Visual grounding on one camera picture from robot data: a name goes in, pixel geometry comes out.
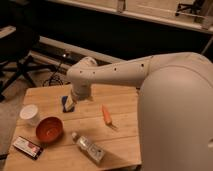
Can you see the orange ceramic bowl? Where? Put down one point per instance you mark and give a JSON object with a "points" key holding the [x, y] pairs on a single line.
{"points": [[49, 130]]}

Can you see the wooden table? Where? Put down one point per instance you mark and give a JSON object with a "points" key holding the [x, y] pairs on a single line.
{"points": [[121, 144]]}

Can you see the clear plastic bottle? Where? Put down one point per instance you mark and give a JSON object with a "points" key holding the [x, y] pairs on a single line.
{"points": [[89, 148]]}

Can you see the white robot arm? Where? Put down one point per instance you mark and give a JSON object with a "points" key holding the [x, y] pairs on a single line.
{"points": [[174, 108]]}

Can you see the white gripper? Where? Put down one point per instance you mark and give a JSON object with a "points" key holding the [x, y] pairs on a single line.
{"points": [[78, 92]]}

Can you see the blue sponge block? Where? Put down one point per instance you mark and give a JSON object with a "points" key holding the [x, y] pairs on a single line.
{"points": [[68, 104]]}

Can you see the black office chair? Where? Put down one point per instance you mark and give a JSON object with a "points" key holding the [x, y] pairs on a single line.
{"points": [[15, 57]]}

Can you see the orange carrot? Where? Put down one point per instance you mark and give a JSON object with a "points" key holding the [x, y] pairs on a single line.
{"points": [[107, 118]]}

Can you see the white paper cup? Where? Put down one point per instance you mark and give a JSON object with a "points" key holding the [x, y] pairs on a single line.
{"points": [[30, 114]]}

